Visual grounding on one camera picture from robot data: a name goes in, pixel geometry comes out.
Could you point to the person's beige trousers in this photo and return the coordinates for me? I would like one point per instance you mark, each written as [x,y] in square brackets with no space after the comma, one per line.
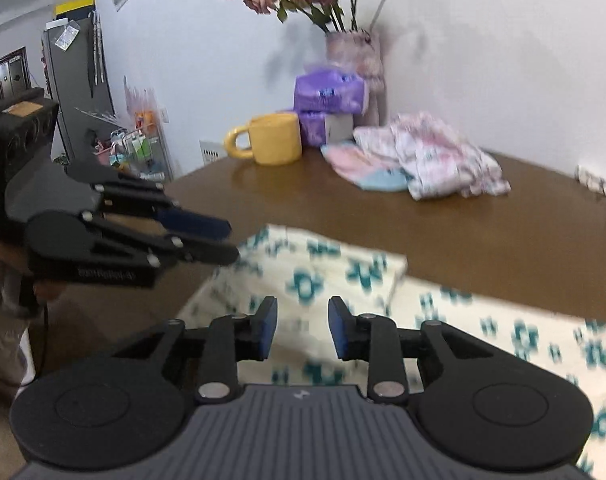
[3,340]

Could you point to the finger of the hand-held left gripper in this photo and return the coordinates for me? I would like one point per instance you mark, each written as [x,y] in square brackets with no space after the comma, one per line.
[208,254]
[193,222]

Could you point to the cream teal-flowered garment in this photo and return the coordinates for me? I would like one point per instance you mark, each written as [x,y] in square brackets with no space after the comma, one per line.
[333,280]

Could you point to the pink and blue cloth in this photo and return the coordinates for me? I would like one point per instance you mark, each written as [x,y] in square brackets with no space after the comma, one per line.
[363,170]

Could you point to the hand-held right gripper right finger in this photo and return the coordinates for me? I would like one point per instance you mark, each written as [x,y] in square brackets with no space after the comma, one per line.
[339,330]

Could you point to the person's left hand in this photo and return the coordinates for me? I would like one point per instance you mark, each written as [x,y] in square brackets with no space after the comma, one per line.
[45,292]

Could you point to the yellow mug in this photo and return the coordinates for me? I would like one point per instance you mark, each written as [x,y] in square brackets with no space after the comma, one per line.
[275,137]

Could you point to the pink floral clothes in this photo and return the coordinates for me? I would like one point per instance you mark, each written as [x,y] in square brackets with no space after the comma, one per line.
[433,155]

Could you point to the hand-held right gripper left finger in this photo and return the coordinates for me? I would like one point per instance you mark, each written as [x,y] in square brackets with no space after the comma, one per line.
[268,327]

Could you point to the purple tissue pack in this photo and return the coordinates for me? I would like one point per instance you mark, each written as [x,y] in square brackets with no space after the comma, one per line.
[323,129]
[330,92]

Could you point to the purple mottled vase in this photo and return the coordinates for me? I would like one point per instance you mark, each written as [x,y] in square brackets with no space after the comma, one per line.
[358,52]

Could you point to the yellow box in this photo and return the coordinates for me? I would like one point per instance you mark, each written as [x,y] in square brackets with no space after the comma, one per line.
[75,6]

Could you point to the white power strip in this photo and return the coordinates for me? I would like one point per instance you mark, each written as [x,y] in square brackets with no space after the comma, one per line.
[600,182]

